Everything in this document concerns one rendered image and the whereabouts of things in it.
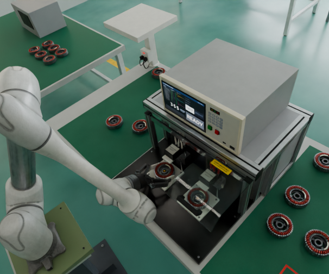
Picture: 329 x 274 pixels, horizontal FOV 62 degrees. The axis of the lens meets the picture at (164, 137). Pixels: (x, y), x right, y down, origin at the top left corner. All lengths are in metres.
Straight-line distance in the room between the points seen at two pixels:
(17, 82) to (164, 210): 0.87
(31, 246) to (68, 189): 1.34
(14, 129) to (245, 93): 0.80
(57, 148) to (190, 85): 0.57
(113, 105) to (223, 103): 1.12
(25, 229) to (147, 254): 1.10
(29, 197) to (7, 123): 0.56
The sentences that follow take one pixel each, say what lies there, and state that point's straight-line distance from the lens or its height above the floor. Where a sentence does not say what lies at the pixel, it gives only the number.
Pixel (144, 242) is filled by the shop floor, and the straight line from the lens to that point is 2.21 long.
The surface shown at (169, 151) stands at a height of 0.92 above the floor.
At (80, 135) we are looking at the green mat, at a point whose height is 0.75.
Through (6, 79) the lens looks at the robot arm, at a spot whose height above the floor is 1.56.
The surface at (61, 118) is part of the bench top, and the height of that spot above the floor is 0.75.
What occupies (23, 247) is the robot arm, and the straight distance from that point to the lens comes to 1.34.
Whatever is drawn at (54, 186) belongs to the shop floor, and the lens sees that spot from 2.72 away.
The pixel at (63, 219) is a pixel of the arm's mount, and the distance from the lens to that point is 1.54.
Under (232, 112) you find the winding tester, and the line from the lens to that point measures 1.03.
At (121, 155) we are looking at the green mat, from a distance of 1.69.
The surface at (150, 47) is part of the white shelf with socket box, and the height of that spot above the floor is 0.92.
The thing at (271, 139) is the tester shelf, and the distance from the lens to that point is 1.24.
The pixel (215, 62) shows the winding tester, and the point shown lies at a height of 1.32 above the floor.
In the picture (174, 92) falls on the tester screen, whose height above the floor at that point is 1.27.
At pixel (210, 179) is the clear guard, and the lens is 1.15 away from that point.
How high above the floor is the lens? 2.03
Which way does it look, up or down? 48 degrees down
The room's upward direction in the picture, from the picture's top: 10 degrees counter-clockwise
